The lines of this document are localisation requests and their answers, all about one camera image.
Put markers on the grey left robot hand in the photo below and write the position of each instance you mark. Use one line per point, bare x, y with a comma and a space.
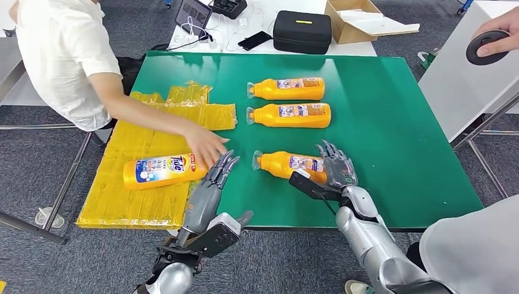
202, 203

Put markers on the person's hand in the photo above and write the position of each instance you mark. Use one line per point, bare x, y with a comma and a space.
507, 22
204, 146

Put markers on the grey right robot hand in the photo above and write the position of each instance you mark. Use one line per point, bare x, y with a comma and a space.
340, 170

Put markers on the handheld teleoperation controller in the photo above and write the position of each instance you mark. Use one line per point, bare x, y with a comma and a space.
480, 61

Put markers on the orange detergent bottle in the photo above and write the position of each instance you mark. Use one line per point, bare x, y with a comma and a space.
158, 172
275, 164
263, 90
263, 117

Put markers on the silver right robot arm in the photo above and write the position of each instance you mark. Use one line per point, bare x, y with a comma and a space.
373, 243

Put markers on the person's forearm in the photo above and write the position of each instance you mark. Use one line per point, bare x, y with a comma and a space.
150, 115

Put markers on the green topped table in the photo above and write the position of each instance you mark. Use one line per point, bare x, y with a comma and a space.
385, 121

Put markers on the yellow taped cardboard mat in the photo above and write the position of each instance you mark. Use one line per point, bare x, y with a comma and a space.
121, 203

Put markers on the green bag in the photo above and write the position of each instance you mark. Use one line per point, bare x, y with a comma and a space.
427, 60

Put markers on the white power strip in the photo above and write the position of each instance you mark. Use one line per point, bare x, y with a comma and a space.
190, 42

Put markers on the black smartphone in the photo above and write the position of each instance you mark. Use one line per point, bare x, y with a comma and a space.
254, 40

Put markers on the white sheet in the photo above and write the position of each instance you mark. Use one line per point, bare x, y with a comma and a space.
385, 26

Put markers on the white table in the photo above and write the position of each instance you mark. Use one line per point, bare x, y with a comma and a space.
356, 49

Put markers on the white earbuds case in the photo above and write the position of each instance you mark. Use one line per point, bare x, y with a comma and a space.
243, 22

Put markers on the tablet with dark screen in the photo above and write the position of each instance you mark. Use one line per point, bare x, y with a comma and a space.
193, 12

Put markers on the black zip case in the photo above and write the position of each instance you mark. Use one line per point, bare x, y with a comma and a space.
303, 35

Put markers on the black charger box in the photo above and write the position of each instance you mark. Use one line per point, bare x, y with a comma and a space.
230, 7

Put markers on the open cardboard box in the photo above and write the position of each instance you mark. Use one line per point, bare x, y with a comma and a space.
344, 28

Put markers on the clear plastic lid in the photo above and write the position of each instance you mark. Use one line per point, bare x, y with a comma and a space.
48, 219

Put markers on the person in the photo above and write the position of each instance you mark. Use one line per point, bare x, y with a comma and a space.
474, 251
61, 48

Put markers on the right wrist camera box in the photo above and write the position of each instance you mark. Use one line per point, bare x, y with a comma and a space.
308, 186

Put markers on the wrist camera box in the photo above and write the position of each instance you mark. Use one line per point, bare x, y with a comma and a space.
308, 186
219, 237

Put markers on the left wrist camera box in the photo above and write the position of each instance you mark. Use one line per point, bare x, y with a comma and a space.
219, 237

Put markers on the metal frame legs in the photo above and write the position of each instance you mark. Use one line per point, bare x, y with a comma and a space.
67, 178
486, 121

